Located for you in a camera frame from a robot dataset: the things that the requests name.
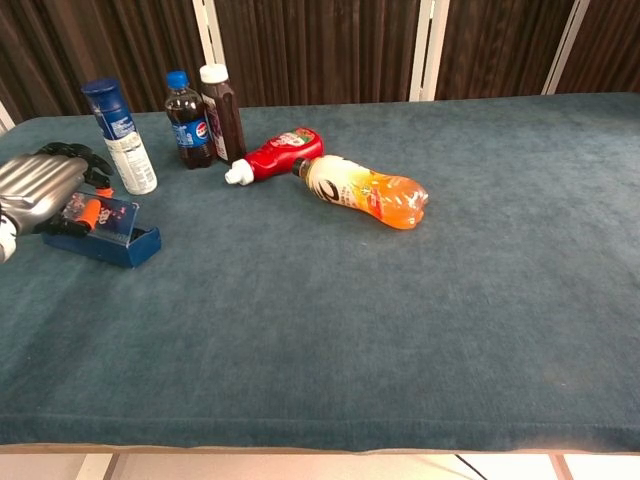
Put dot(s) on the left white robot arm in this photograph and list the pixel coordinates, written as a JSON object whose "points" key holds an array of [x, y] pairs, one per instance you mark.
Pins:
{"points": [[6, 240]]}

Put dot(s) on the table leg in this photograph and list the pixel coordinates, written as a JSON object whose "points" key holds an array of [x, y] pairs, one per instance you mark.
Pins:
{"points": [[97, 467], [561, 467]]}

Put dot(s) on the teal velvet tablecloth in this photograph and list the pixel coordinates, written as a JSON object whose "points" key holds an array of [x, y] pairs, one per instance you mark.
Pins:
{"points": [[350, 325]]}

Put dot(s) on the blue cardboard glasses box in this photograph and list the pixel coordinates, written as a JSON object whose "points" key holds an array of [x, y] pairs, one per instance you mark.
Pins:
{"points": [[115, 252]]}

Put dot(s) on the Pepsi cola bottle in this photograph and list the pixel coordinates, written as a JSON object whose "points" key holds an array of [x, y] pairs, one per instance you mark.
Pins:
{"points": [[190, 132]]}

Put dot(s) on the dark juice bottle white cap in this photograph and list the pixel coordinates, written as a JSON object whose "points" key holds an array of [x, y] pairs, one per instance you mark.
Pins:
{"points": [[230, 120]]}

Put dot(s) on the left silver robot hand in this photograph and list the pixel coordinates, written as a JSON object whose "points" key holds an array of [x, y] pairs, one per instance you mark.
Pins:
{"points": [[40, 185]]}

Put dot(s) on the orange drink bottle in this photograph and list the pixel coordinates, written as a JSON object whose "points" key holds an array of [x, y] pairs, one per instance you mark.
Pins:
{"points": [[370, 195]]}

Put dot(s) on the dark brown curtain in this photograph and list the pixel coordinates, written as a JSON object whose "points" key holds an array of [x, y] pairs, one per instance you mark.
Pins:
{"points": [[325, 50]]}

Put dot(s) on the blue white spray can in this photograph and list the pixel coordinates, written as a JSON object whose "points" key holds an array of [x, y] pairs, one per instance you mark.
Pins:
{"points": [[127, 150]]}

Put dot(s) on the red ketchup squeeze bottle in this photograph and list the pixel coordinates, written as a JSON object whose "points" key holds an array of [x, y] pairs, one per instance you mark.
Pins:
{"points": [[285, 152]]}

